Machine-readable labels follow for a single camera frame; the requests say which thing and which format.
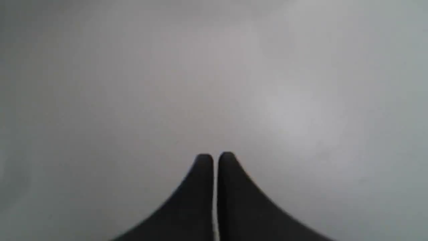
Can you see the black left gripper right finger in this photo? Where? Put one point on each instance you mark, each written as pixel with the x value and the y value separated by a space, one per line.
pixel 245 213

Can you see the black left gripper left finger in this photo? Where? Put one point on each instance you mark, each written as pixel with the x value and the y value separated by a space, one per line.
pixel 187 215

